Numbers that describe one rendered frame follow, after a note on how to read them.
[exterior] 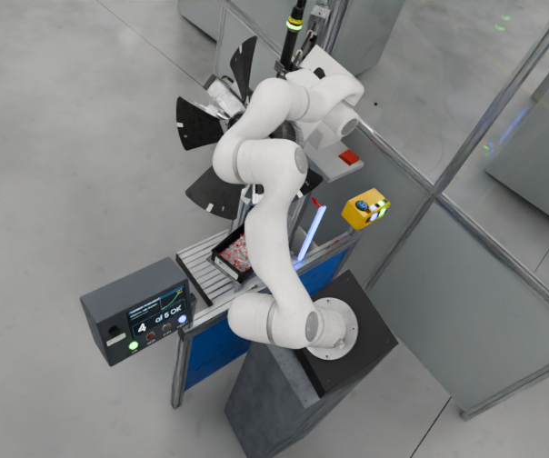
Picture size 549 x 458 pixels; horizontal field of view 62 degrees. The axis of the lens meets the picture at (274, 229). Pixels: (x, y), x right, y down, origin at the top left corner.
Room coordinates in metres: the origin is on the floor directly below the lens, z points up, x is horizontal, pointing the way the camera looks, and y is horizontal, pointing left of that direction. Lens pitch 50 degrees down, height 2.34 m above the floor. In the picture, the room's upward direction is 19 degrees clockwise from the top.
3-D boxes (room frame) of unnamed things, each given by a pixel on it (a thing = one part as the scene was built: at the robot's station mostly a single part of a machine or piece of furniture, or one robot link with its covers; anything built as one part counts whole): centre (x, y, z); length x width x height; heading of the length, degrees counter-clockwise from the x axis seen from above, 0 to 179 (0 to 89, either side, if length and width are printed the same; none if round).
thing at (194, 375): (1.04, -0.08, 0.45); 0.82 x 0.01 x 0.66; 142
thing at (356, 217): (1.35, -0.33, 1.02); 0.16 x 0.10 x 0.11; 142
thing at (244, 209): (1.50, 0.18, 0.45); 0.09 x 0.04 x 0.91; 52
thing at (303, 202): (1.84, -0.10, 0.41); 0.04 x 0.04 x 0.83; 52
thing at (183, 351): (0.70, 0.18, 0.39); 0.04 x 0.04 x 0.78; 52
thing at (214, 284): (1.58, 0.13, 0.04); 0.62 x 0.46 x 0.08; 142
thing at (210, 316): (1.04, -0.08, 0.82); 0.90 x 0.04 x 0.08; 142
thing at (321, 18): (1.96, 0.11, 1.41); 0.10 x 0.07 x 0.08; 177
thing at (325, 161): (1.84, -0.10, 0.84); 0.36 x 0.24 x 0.03; 52
